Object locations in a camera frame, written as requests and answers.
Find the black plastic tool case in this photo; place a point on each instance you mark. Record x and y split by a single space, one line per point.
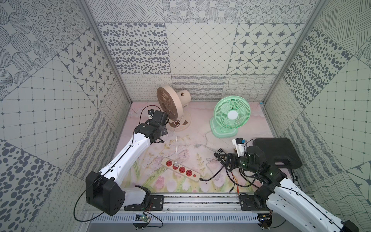
279 151

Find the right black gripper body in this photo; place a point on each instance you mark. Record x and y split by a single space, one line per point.
235 162

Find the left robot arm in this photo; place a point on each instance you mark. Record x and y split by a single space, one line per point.
103 188

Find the black multi-port adapter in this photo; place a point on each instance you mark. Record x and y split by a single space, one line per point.
228 160

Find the green desk fan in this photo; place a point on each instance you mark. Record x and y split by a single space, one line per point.
230 114

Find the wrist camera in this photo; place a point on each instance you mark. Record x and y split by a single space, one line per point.
151 113
239 144

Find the aluminium mounting rail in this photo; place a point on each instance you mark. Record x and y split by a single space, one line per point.
224 203

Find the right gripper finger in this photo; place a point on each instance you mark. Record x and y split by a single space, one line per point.
223 160
220 153

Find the left controller board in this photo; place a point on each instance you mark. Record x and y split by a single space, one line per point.
141 221

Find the pink desk fan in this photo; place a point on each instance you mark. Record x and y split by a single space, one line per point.
173 103

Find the right controller board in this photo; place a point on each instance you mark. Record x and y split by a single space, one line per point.
265 220

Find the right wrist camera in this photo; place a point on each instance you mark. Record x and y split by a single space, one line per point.
239 144

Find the white red power strip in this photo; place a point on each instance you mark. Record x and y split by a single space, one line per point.
181 170

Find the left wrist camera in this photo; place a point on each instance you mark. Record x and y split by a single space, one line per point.
151 113

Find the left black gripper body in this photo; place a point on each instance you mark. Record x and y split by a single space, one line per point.
159 117

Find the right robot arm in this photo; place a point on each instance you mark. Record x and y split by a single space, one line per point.
279 194

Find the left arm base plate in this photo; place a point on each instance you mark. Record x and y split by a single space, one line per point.
151 203

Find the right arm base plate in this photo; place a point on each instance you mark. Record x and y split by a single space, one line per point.
252 203

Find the controller board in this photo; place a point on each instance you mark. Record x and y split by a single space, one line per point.
265 220
141 221

